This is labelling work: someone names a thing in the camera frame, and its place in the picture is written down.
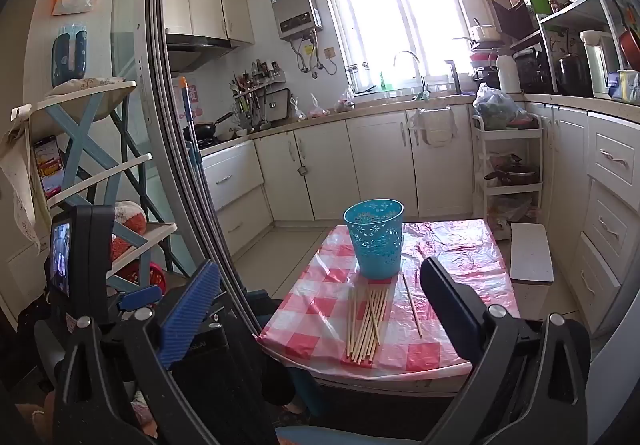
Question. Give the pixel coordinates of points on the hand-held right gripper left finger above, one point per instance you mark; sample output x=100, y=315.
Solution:
x=190, y=315

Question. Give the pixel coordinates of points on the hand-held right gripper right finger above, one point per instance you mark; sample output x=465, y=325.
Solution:
x=452, y=310

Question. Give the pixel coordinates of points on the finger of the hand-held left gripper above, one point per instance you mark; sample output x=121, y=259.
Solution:
x=141, y=297

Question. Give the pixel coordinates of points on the single bamboo chopstick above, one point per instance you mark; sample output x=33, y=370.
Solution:
x=412, y=306

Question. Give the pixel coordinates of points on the bunch of bamboo chopsticks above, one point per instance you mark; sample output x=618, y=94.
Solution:
x=369, y=327

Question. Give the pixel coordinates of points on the blue plastic basket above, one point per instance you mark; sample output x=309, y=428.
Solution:
x=372, y=245

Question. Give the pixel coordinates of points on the red white stuffed cloth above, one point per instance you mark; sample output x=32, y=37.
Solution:
x=130, y=220

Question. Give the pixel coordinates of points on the red white checked tablecloth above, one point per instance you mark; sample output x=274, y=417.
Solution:
x=450, y=245

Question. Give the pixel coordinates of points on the dark blue stool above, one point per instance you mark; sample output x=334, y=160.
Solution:
x=259, y=302

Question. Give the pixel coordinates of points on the beige lace cloth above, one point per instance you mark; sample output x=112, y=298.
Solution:
x=22, y=185

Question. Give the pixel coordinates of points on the white step stool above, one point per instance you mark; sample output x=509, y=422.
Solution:
x=531, y=252

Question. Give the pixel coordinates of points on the red yellow packaging box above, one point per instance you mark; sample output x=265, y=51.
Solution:
x=49, y=165

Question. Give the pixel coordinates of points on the person's leg black trousers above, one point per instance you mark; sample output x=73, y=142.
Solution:
x=277, y=385

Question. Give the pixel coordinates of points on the white and blue shelf unit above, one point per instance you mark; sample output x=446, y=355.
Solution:
x=82, y=122

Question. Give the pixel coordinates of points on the white trolley rack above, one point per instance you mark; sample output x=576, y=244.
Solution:
x=507, y=188

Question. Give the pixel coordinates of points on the dark pot with lid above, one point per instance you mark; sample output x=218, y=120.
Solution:
x=515, y=174

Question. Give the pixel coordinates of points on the white kitchen base cabinets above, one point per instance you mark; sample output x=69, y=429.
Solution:
x=380, y=165

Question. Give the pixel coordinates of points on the light blue chair seat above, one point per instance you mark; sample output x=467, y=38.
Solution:
x=350, y=436

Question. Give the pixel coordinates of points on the black wok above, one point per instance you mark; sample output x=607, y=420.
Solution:
x=205, y=129

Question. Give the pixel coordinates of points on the white hanging bag holder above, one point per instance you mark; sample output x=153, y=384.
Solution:
x=432, y=130

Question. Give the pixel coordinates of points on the grey cabinet lock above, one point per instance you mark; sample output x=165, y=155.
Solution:
x=302, y=171

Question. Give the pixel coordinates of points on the sliding glass door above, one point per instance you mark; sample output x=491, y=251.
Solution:
x=160, y=75

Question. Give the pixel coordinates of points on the plastic bag of vegetables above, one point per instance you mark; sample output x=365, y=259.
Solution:
x=495, y=105

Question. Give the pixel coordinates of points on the black range hood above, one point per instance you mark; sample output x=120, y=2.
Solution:
x=192, y=50

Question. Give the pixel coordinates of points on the black faucet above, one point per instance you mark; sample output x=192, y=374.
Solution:
x=457, y=80

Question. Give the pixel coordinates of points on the small clear plastic bag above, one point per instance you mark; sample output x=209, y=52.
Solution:
x=297, y=111
x=319, y=109

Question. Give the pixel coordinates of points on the white thermos jug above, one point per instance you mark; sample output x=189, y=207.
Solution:
x=510, y=75

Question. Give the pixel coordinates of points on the chrome sink faucet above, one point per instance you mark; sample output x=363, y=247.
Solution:
x=407, y=52

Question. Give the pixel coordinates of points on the black cooking pot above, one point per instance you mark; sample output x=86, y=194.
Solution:
x=570, y=75

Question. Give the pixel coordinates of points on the white pot with lid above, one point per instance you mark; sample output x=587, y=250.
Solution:
x=485, y=32

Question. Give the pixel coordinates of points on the blue yellow packet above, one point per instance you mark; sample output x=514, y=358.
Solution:
x=625, y=86

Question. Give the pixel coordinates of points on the white electric water boiler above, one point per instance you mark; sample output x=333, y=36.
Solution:
x=597, y=65

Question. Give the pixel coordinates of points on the kitchen window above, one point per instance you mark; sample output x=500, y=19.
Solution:
x=400, y=15

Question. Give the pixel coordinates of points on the red pot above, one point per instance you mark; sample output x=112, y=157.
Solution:
x=631, y=47

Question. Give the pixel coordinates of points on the white countertop storage rack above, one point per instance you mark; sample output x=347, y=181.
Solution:
x=570, y=12

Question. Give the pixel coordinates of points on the green box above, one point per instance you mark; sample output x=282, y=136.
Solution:
x=537, y=1

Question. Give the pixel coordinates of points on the grey gas water heater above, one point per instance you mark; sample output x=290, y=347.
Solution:
x=295, y=5

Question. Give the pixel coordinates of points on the blue wall organizer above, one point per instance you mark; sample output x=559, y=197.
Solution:
x=70, y=60

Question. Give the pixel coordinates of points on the wall utensil rack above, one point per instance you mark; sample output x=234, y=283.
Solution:
x=255, y=85

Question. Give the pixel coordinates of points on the white upper wall cabinets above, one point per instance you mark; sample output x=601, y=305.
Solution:
x=205, y=7

